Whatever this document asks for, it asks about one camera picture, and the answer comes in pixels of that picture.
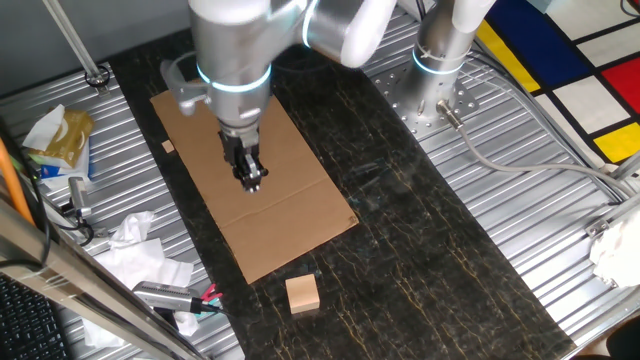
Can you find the silver camera on stand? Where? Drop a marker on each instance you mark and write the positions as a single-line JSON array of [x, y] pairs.
[[79, 195]]

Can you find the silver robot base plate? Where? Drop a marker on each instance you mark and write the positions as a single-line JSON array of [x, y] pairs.
[[400, 107]]

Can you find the brown cardboard sheet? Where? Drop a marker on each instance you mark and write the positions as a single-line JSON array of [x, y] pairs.
[[295, 210]]

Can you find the wrinkled white tissue sheet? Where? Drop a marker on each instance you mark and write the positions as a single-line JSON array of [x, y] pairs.
[[100, 335]]

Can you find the silver ribbed camera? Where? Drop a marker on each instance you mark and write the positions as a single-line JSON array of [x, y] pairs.
[[162, 296]]

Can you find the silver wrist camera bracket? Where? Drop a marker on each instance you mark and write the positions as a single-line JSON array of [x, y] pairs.
[[182, 97]]

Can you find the small wooden cube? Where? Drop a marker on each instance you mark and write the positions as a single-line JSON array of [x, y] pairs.
[[168, 146]]

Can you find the crumpled white tissue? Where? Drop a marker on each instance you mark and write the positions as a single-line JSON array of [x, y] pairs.
[[131, 227]]

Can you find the yellow tissue box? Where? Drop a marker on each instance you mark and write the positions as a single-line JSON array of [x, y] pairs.
[[72, 137]]

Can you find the black keyboard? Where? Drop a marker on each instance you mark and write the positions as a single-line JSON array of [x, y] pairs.
[[25, 325]]

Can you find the aluminium corner bracket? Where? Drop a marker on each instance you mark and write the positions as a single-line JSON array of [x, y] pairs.
[[597, 227]]

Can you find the large flat white tissue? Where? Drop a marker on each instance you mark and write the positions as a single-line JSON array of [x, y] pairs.
[[145, 267]]

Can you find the blue white tissue pack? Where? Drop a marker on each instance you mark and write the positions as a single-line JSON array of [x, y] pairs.
[[55, 172]]

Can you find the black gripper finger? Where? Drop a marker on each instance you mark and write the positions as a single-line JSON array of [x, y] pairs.
[[238, 172], [255, 172]]

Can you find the aluminium frame bar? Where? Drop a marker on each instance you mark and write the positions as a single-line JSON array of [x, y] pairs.
[[75, 277]]

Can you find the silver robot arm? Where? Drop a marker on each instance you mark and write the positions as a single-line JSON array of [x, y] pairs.
[[230, 50]]

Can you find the black marble pattern mat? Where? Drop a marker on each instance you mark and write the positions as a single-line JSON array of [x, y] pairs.
[[425, 250]]

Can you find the colourful mondrian pattern mat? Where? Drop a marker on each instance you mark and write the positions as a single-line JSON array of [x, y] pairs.
[[540, 45]]

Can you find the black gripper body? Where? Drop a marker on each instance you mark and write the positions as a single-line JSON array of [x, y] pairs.
[[240, 145]]

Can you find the large wooden block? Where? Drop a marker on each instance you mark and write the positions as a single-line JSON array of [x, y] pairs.
[[302, 295]]

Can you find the teal plastic clip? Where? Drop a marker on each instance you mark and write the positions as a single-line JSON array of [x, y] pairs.
[[214, 302]]

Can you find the metal pole with base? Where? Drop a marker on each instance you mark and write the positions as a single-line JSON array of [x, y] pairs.
[[75, 42]]

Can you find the red plastic clip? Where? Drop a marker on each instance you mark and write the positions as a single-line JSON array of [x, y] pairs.
[[210, 292]]

